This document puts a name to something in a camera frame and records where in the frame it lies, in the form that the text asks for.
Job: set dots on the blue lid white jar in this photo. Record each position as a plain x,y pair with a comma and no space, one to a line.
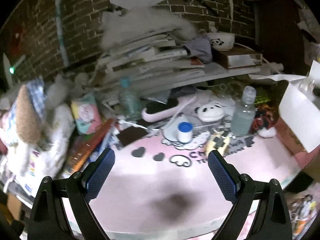
185,132

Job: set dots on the clear frosted liquid bottle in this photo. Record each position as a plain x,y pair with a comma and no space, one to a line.
244,113

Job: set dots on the white panda bowl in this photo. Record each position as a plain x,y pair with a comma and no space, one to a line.
221,41

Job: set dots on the white fluffy fur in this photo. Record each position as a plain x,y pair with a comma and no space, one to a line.
137,22

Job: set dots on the stack of books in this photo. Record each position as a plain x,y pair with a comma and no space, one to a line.
157,61

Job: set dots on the pink hairbrush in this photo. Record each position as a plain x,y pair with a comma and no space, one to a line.
156,111

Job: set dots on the white pink cardboard box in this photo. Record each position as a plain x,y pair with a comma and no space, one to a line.
299,110

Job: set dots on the white plush toy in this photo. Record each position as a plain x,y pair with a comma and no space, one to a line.
35,148

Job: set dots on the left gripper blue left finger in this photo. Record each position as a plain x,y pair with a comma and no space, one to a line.
95,174

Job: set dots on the brown white box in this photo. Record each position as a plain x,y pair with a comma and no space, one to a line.
239,57

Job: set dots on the purple grey cloth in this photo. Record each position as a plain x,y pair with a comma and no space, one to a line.
200,48

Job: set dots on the white cotton ball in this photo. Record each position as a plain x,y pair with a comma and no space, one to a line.
267,133

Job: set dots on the orange brown flat packets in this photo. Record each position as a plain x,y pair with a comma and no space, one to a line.
83,146

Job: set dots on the yellow plush hair clip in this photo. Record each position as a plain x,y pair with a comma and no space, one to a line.
219,141

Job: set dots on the pink mat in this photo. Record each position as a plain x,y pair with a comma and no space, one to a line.
156,191

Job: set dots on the kotex pad package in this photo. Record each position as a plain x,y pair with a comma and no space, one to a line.
86,114

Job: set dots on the red black scrunchie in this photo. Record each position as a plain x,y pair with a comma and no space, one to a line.
262,119

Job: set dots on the teal capped water bottle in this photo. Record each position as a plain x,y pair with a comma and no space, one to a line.
129,100

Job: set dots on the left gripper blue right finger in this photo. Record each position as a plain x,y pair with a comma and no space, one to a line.
226,176

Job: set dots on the panda plush pouch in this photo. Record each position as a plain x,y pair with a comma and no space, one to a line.
210,112

